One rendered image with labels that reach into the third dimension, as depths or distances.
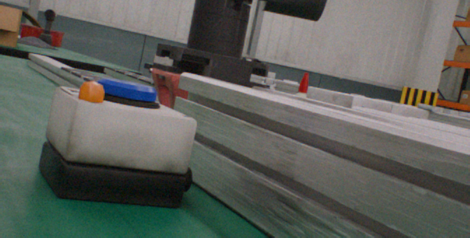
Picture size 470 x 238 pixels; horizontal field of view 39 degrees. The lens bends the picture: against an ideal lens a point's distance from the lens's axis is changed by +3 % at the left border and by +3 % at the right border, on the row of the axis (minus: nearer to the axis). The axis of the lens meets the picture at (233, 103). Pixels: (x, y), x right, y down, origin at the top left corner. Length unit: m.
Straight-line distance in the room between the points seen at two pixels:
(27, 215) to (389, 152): 0.19
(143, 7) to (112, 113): 11.73
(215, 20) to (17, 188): 0.28
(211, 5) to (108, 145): 0.26
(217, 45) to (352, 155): 0.29
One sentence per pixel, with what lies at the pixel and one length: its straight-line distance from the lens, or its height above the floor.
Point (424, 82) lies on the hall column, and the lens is 8.71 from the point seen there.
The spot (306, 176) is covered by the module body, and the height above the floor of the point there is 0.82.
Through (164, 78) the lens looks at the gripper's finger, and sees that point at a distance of 0.65.
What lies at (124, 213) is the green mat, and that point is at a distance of 0.40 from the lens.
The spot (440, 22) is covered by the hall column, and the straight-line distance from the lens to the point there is 8.78.
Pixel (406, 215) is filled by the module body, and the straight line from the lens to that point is 0.31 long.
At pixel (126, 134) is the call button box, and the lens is 0.41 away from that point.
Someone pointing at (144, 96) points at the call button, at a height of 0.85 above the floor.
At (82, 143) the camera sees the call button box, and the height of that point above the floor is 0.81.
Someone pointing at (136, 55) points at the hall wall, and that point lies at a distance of 12.11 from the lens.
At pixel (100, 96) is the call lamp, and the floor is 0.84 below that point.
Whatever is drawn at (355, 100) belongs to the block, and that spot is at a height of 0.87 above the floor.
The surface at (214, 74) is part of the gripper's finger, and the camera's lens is 0.62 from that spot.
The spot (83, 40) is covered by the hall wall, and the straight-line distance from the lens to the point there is 11.85.
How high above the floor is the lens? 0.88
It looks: 3 degrees down
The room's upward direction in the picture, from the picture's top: 12 degrees clockwise
